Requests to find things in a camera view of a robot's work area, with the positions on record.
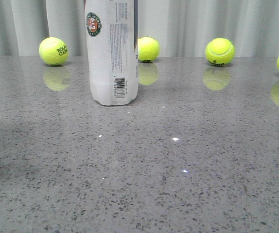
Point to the clear blue tennis ball can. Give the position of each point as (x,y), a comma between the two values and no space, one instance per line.
(112,48)

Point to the middle yellow tennis ball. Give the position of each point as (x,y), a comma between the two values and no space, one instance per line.
(149,49)

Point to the yellow tennis ball curved seam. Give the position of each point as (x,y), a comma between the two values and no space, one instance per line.
(219,51)

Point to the tennis ball with black lettering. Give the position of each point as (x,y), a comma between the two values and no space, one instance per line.
(53,51)

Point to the grey curtain backdrop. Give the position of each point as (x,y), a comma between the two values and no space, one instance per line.
(182,27)

